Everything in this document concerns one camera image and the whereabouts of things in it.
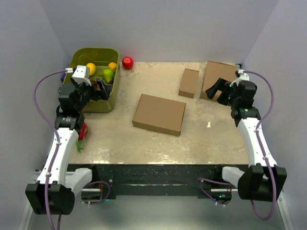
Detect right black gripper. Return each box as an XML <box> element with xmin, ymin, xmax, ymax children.
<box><xmin>205</xmin><ymin>78</ymin><xmax>239</xmax><ymax>107</ymax></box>

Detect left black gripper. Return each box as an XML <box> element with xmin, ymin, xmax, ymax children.
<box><xmin>71</xmin><ymin>77</ymin><xmax>112</xmax><ymax>112</ymax></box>

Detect cardboard paper box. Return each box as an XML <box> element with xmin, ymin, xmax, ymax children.
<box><xmin>132</xmin><ymin>94</ymin><xmax>187</xmax><ymax>137</ymax></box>

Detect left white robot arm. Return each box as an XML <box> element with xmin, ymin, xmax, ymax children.
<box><xmin>25</xmin><ymin>80</ymin><xmax>111</xmax><ymax>215</ymax></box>

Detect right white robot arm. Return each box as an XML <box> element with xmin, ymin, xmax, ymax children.
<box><xmin>206</xmin><ymin>78</ymin><xmax>287</xmax><ymax>202</ymax></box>

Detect large folded cardboard box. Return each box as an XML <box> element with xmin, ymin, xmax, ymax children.
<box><xmin>200</xmin><ymin>61</ymin><xmax>237</xmax><ymax>101</ymax></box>

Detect small folded cardboard box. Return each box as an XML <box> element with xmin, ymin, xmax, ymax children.
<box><xmin>178</xmin><ymin>69</ymin><xmax>199</xmax><ymax>98</ymax></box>

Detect dark grapes in basket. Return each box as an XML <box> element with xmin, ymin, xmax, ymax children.
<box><xmin>91</xmin><ymin>79</ymin><xmax>113</xmax><ymax>93</ymax></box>

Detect green pear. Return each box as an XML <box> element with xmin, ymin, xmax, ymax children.
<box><xmin>103</xmin><ymin>69</ymin><xmax>115</xmax><ymax>83</ymax></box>

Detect small orange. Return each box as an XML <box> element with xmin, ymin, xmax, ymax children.
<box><xmin>108</xmin><ymin>62</ymin><xmax>117</xmax><ymax>71</ymax></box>

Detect yellow lemon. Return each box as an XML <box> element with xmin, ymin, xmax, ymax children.
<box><xmin>86</xmin><ymin>63</ymin><xmax>96</xmax><ymax>77</ymax></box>

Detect green plastic basket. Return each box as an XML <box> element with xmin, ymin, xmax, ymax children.
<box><xmin>58</xmin><ymin>47</ymin><xmax>120</xmax><ymax>113</ymax></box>

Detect red apple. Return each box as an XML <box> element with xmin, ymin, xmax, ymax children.
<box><xmin>122</xmin><ymin>56</ymin><xmax>134</xmax><ymax>69</ymax></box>

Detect purple white booklet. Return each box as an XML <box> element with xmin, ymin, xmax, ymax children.
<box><xmin>60</xmin><ymin>71</ymin><xmax>67</xmax><ymax>83</ymax></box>

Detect red dragon fruit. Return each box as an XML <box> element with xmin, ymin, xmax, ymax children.
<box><xmin>76</xmin><ymin>123</ymin><xmax>88</xmax><ymax>153</ymax></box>

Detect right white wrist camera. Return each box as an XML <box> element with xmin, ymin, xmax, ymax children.
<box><xmin>229</xmin><ymin>69</ymin><xmax>249</xmax><ymax>88</ymax></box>

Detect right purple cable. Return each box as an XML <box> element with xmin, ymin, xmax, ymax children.
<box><xmin>244</xmin><ymin>70</ymin><xmax>278</xmax><ymax>221</ymax></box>

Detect purple cable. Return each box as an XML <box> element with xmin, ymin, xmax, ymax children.
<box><xmin>32</xmin><ymin>68</ymin><xmax>74</xmax><ymax>230</ymax></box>
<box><xmin>244</xmin><ymin>70</ymin><xmax>278</xmax><ymax>221</ymax></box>

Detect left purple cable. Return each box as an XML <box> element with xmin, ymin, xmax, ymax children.
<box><xmin>32</xmin><ymin>68</ymin><xmax>74</xmax><ymax>230</ymax></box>

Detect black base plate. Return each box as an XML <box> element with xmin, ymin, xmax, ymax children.
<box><xmin>68</xmin><ymin>163</ymin><xmax>234</xmax><ymax>205</ymax></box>

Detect right aluminium rail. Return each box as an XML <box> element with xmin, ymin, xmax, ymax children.
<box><xmin>235</xmin><ymin>63</ymin><xmax>295</xmax><ymax>230</ymax></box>

